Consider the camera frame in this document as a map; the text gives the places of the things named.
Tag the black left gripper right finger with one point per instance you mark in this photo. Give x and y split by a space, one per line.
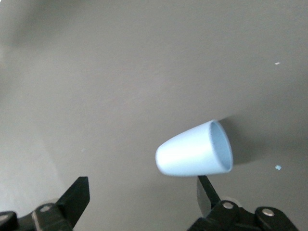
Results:
216 211

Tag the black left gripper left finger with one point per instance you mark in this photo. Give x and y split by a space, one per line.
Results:
72 202

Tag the light blue cup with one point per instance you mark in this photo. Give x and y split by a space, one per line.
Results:
187 151

